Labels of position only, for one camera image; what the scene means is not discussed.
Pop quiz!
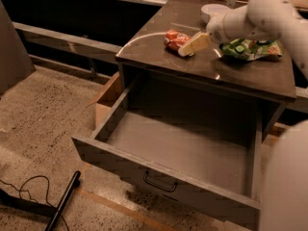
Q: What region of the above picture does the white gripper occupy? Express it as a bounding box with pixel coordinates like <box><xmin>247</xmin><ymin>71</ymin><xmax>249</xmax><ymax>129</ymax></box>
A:
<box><xmin>178</xmin><ymin>13</ymin><xmax>235</xmax><ymax>57</ymax></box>

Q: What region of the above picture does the red coke can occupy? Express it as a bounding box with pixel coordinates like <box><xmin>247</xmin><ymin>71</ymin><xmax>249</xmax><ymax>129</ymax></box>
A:
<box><xmin>164</xmin><ymin>30</ymin><xmax>191</xmax><ymax>52</ymax></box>

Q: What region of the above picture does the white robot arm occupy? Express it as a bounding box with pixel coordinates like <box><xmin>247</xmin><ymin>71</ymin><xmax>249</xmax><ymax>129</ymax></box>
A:
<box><xmin>179</xmin><ymin>0</ymin><xmax>308</xmax><ymax>231</ymax></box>

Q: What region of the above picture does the grey cabinet with counter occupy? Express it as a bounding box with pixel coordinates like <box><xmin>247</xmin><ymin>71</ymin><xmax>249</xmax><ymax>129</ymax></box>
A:
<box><xmin>115</xmin><ymin>1</ymin><xmax>296</xmax><ymax>134</ymax></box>

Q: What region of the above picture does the grey open drawer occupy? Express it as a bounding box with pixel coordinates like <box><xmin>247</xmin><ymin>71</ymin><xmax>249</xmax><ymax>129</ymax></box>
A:
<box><xmin>72</xmin><ymin>79</ymin><xmax>261</xmax><ymax>230</ymax></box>

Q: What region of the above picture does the white ceramic bowl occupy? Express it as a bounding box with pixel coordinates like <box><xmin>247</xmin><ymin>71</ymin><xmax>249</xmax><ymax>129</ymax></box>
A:
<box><xmin>201</xmin><ymin>4</ymin><xmax>229</xmax><ymax>23</ymax></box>

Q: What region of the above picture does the green chip bag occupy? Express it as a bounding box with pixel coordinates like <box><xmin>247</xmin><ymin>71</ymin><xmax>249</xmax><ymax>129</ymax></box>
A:
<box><xmin>219</xmin><ymin>38</ymin><xmax>282</xmax><ymax>62</ymax></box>

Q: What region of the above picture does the black pole on floor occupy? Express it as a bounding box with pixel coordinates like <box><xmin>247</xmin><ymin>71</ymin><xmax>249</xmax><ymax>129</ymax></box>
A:
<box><xmin>44</xmin><ymin>170</ymin><xmax>81</xmax><ymax>231</ymax></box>

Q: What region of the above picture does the grey slanted panel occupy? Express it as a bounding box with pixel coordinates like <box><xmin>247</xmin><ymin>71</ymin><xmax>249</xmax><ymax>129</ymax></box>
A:
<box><xmin>0</xmin><ymin>0</ymin><xmax>36</xmax><ymax>95</ymax></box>

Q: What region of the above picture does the grey horizontal rail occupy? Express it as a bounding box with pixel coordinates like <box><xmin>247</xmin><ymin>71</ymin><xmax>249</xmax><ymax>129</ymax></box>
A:
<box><xmin>13</xmin><ymin>22</ymin><xmax>121</xmax><ymax>64</ymax></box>

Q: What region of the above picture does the black drawer handle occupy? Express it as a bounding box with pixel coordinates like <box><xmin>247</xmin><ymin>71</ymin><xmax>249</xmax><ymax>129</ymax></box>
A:
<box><xmin>143</xmin><ymin>171</ymin><xmax>177</xmax><ymax>193</ymax></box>

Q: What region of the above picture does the black cable on floor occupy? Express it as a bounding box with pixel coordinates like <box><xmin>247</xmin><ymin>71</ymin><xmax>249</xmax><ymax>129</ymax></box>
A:
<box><xmin>0</xmin><ymin>175</ymin><xmax>70</xmax><ymax>231</ymax></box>

